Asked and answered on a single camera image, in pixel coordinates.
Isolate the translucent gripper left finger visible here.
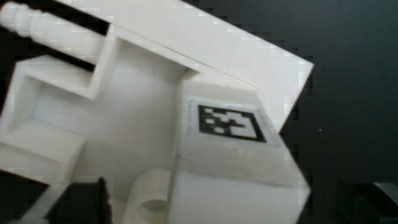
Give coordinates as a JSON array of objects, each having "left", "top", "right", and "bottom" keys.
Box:
[{"left": 15, "top": 183, "right": 68, "bottom": 224}]

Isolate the translucent gripper right finger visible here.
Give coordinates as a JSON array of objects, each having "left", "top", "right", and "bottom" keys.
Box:
[{"left": 372, "top": 182, "right": 398, "bottom": 207}]

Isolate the white tagged chair leg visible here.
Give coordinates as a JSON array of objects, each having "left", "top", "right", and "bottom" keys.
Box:
[{"left": 166, "top": 81, "right": 310, "bottom": 224}]

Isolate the white chair seat plate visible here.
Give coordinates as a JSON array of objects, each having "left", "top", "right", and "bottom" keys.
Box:
[{"left": 0, "top": 0, "right": 312, "bottom": 224}]

